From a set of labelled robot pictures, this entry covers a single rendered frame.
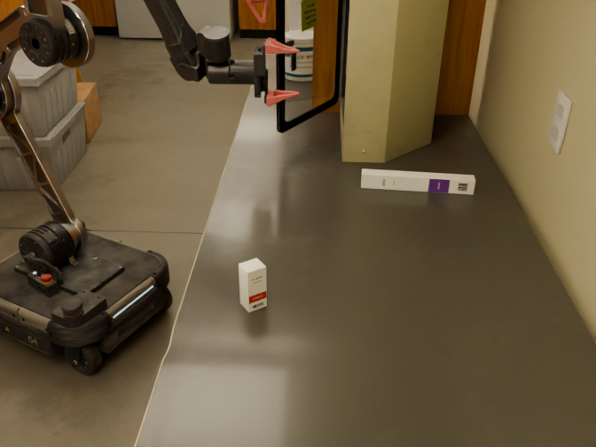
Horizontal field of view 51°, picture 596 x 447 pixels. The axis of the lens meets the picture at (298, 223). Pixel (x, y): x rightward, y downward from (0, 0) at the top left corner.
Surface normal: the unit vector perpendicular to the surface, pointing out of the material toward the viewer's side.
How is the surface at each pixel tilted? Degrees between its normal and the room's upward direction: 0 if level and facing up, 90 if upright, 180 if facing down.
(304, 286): 0
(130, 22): 90
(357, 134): 90
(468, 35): 90
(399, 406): 0
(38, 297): 0
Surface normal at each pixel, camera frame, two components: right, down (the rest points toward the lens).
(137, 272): 0.01, -0.86
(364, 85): -0.04, 0.50
